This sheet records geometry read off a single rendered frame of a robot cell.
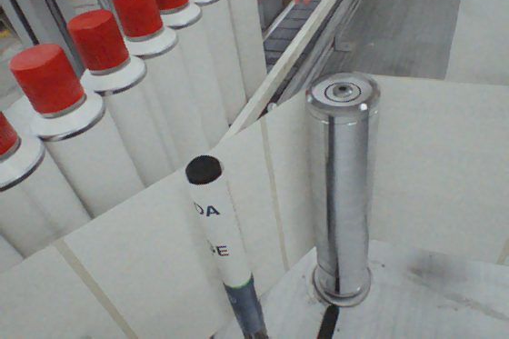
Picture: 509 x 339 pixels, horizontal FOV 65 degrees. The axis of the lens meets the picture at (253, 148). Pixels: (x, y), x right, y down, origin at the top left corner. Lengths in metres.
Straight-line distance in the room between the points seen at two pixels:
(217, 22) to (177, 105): 0.11
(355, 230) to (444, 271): 0.12
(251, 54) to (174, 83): 0.16
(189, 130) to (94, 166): 0.12
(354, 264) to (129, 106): 0.20
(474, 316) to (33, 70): 0.34
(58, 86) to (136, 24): 0.10
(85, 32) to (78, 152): 0.08
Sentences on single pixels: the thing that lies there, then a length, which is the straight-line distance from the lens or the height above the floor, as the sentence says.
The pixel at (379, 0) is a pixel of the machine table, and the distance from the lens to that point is 0.93.
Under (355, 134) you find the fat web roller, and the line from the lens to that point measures 0.21.
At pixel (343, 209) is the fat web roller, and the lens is 0.25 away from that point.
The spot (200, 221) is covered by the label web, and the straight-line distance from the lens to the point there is 0.20.
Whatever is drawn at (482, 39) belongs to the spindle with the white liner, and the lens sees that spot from 0.39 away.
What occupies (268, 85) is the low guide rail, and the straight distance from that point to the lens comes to 0.50.
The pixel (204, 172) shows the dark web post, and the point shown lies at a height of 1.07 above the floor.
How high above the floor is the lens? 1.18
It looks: 41 degrees down
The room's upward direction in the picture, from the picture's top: 11 degrees counter-clockwise
